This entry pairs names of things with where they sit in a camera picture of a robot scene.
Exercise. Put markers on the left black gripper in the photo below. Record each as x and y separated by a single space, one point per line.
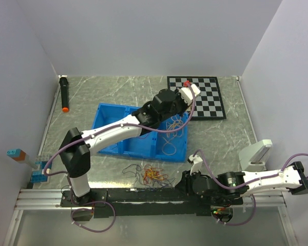
185 105

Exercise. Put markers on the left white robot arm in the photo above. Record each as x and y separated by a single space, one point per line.
78 147

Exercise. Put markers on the black marker orange cap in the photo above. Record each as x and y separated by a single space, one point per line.
64 85

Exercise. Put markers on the blue three-compartment plastic bin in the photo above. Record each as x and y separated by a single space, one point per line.
170 147

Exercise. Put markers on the white stand device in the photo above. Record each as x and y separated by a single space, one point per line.
254 157

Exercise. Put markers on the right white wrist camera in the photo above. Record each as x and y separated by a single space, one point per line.
196 163

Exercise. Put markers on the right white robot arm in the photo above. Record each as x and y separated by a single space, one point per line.
228 187

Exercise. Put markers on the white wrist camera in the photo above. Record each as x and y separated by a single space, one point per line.
189 92
196 163

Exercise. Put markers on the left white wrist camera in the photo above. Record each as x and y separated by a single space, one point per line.
189 92

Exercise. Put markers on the blue toy brick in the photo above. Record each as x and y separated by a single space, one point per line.
39 177

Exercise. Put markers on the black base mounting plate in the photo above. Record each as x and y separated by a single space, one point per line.
145 201

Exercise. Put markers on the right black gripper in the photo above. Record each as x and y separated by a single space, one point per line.
183 186

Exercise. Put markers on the black and white chessboard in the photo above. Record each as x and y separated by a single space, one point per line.
209 104

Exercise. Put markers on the blue and brown toy block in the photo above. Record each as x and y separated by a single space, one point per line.
16 154

